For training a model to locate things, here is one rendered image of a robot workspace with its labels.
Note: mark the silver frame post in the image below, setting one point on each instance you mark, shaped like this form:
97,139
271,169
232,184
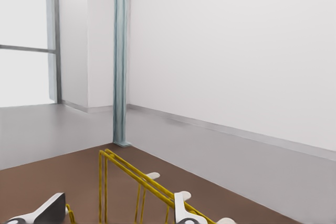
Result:
120,77

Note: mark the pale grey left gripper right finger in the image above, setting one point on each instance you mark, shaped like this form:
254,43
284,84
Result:
180,208

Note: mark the grey window frame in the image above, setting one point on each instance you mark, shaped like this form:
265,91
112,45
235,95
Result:
53,37

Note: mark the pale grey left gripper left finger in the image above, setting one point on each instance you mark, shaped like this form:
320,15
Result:
50,207

